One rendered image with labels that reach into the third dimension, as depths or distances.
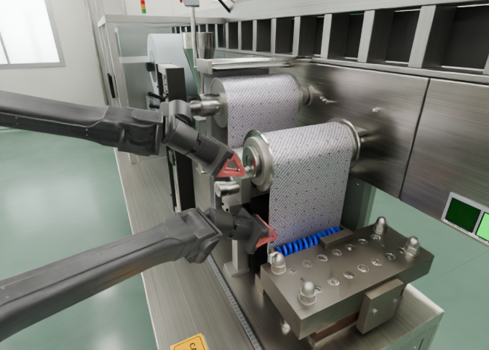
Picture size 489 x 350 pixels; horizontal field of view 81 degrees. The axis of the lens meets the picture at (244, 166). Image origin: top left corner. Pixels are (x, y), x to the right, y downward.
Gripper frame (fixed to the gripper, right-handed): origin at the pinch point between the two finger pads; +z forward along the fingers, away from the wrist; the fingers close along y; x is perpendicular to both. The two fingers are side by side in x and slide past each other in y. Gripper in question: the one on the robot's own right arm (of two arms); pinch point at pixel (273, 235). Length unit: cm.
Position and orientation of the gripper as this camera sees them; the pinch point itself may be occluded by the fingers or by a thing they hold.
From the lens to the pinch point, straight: 74.3
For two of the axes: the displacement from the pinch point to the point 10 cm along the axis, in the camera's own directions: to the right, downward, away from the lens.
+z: 7.8, 2.9, 5.6
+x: 4.5, -8.8, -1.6
